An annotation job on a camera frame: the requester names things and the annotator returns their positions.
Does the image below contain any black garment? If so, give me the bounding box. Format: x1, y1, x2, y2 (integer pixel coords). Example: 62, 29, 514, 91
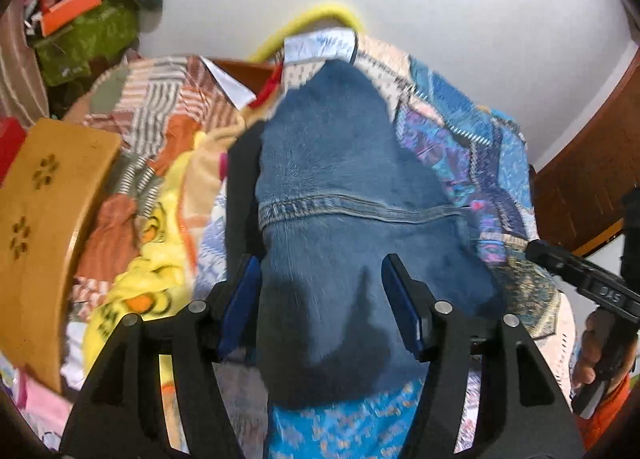
224, 120, 269, 271

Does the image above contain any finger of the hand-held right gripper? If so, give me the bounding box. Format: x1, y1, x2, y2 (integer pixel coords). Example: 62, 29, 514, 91
524, 238, 623, 312

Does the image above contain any yellow cartoon blanket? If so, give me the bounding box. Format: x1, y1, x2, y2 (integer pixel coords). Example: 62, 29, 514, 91
81, 128, 237, 392

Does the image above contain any brown wooden door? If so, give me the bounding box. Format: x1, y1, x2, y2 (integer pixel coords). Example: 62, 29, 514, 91
529, 45, 640, 256

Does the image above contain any wooden headboard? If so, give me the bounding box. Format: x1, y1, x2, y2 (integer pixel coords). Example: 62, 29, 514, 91
0, 118, 123, 394

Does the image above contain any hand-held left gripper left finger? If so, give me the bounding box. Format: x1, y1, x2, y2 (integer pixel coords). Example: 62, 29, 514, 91
59, 254, 262, 459

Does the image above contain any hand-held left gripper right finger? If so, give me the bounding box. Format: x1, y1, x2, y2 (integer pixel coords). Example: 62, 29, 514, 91
381, 254, 585, 459

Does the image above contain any orange box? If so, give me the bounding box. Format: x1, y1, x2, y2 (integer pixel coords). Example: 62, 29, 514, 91
39, 0, 104, 38

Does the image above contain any blue denim jacket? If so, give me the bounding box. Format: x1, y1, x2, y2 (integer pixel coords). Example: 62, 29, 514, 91
254, 61, 509, 411

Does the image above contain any green bag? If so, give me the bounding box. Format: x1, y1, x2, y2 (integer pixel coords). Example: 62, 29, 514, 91
34, 3, 142, 88

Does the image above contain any pink cloth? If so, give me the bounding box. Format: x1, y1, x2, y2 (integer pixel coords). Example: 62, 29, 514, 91
17, 371, 73, 442

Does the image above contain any person's right forearm orange sleeve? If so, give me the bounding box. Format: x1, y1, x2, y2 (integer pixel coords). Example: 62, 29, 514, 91
575, 373, 635, 447

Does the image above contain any patchwork patterned bedspread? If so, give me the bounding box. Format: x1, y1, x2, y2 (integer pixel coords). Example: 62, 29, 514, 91
192, 26, 577, 459

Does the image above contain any person's right hand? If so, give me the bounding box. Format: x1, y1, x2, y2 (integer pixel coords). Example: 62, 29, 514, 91
571, 309, 615, 390

